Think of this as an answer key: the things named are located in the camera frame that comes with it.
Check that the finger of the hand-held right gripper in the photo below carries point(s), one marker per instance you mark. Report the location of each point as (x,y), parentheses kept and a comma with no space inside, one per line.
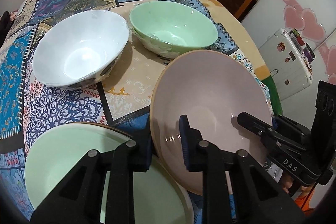
(254,125)
(291,127)

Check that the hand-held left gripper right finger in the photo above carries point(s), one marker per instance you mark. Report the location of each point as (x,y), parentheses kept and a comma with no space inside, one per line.
(183,145)

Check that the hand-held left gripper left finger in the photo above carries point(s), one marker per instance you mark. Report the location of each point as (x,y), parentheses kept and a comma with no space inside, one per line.
(141,155)

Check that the pink bowl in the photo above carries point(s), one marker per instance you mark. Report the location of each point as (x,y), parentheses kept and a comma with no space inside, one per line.
(215,87)

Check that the green plate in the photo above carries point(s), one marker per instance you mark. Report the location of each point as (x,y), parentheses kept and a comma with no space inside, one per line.
(65,161)

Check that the green bowl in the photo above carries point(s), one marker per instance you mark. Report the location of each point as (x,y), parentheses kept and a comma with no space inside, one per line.
(170,27)

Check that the white bowl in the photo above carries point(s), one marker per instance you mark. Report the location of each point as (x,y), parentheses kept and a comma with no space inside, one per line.
(78,43)

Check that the person's right hand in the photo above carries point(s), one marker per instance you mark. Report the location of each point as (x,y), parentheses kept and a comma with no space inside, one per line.
(287,183)

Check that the green cloth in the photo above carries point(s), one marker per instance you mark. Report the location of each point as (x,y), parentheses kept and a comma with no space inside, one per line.
(273,92)

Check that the white suitcase with stickers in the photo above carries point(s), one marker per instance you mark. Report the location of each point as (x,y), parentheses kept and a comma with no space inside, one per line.
(286,74)

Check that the blue patchwork cloth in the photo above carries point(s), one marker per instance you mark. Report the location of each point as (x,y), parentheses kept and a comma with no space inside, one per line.
(52,108)

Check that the black clothes pile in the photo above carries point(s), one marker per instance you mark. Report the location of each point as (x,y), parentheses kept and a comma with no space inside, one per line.
(4,24)

